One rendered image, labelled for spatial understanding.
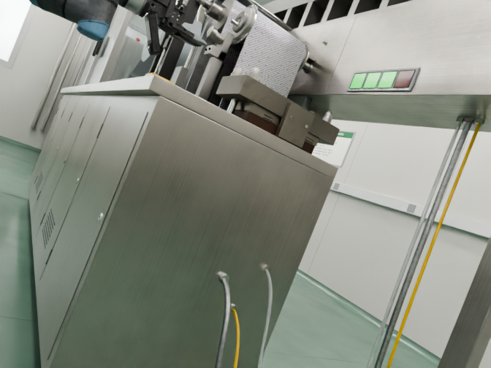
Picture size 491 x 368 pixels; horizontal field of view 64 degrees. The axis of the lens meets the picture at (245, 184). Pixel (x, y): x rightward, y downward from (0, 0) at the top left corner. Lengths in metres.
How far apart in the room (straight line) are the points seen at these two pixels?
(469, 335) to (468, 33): 0.75
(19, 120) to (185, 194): 5.84
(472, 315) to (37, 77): 6.38
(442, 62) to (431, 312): 2.72
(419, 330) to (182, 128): 3.03
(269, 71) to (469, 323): 0.96
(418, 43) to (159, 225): 0.89
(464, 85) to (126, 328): 1.06
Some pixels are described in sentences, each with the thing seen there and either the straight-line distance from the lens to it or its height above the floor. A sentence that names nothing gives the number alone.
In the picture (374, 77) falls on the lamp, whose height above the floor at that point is 1.19.
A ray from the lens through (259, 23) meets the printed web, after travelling 1.43.
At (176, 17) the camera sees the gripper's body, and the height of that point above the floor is 1.12.
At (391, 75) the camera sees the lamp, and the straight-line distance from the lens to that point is 1.28.
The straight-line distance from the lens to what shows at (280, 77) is 1.46.
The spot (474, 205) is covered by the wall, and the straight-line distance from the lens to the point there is 3.69.
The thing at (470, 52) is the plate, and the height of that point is 1.26.
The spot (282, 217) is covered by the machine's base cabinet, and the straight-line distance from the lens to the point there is 1.22.
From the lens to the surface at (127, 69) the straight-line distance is 2.31.
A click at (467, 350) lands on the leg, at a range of 1.12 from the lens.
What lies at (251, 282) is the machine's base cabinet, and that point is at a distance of 1.24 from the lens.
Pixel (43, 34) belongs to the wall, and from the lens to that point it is 6.84.
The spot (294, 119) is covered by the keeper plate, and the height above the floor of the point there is 0.98.
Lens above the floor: 0.74
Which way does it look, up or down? level
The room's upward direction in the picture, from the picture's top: 22 degrees clockwise
